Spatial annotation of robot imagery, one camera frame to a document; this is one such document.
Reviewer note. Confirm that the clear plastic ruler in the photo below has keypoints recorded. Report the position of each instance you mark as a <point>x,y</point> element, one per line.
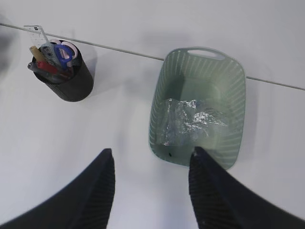
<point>37,35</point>

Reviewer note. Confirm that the clear plastic sheet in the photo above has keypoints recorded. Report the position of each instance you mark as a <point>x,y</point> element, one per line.
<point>185,123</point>

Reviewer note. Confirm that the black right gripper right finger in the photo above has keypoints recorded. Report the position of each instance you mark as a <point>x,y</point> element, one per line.
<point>221,202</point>

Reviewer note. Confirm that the blue glitter pen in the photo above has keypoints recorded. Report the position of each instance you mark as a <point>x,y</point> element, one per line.
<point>32,66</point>

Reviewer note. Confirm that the red crayon pen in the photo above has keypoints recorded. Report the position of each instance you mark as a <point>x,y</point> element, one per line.
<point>52,69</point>

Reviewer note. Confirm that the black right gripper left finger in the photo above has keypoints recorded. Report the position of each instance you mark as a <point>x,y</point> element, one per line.
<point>85,203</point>

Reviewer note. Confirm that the pink purple scissors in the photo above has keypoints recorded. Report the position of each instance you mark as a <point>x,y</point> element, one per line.
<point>71,47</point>

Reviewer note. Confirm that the black mesh pen holder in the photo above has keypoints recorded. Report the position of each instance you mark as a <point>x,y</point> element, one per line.
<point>76,88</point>

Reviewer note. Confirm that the green plastic woven basket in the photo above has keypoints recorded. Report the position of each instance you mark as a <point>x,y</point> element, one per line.
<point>200,74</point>

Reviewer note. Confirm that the blue scissors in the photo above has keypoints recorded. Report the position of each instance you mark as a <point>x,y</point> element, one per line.
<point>58,54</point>

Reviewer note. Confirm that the gold glitter pen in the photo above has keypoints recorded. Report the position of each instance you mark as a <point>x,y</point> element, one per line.
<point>37,54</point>

